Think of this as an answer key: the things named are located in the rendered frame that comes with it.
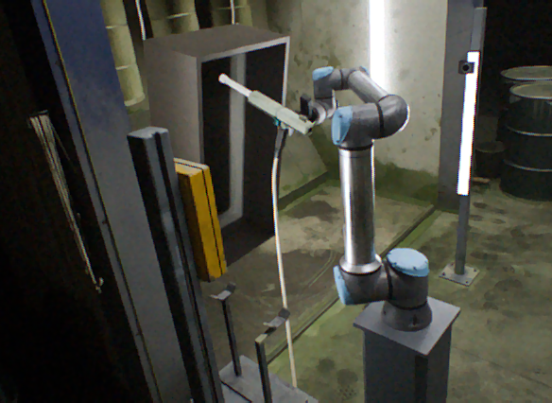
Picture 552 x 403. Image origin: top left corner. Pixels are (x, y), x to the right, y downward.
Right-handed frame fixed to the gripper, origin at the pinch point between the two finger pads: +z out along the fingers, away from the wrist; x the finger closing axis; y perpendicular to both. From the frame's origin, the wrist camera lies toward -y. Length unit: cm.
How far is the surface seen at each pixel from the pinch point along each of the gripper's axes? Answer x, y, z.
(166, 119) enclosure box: 56, 27, 9
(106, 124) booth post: 14, -12, 69
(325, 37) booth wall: 114, 38, -213
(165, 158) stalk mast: -30, -34, 87
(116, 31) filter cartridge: 154, 30, -34
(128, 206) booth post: 3, 12, 69
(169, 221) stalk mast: -36, -22, 89
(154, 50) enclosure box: 67, -2, 10
